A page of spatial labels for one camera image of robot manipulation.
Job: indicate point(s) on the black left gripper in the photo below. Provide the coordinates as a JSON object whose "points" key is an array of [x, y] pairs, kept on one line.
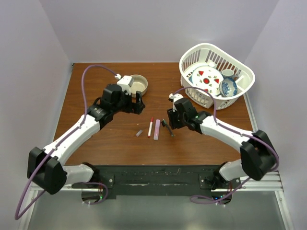
{"points": [[136, 108]]}

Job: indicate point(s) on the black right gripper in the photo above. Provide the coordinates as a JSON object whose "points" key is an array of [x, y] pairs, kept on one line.
{"points": [[171, 114]]}

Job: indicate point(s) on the white red marker pen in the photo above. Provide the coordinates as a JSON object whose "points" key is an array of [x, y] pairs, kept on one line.
{"points": [[150, 127]]}

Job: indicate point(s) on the green pen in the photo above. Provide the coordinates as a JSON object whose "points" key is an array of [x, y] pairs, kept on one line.
{"points": [[168, 128]]}

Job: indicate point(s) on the pink highlighter pen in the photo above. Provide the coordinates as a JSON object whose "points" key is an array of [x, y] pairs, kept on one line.
{"points": [[156, 129]]}

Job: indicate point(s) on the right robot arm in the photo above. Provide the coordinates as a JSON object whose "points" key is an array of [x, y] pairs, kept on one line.
{"points": [[257, 154]]}

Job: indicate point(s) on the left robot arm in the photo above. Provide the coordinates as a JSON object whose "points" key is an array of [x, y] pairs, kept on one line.
{"points": [[46, 167]]}

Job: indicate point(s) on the beige ceramic bowl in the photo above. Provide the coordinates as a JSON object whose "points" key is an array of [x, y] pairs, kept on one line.
{"points": [[140, 84]]}

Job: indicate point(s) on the watermelon pattern plate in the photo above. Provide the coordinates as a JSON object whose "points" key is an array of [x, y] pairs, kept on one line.
{"points": [[207, 78]]}

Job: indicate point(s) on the blue floral bowl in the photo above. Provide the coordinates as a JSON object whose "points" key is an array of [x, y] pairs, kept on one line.
{"points": [[228, 87]]}

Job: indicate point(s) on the white plastic dish rack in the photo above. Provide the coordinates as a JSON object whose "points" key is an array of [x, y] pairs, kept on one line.
{"points": [[206, 54]]}

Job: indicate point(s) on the white mug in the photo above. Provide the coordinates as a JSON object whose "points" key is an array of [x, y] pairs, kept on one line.
{"points": [[228, 73]]}

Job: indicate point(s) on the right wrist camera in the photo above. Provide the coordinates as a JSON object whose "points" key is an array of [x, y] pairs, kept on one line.
{"points": [[174, 97]]}

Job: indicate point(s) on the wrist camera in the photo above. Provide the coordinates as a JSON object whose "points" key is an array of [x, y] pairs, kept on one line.
{"points": [[125, 83], [174, 97]]}

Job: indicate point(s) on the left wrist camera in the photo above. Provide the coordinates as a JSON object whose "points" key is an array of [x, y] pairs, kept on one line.
{"points": [[125, 83]]}

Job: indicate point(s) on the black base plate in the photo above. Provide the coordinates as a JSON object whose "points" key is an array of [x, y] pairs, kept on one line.
{"points": [[161, 180]]}

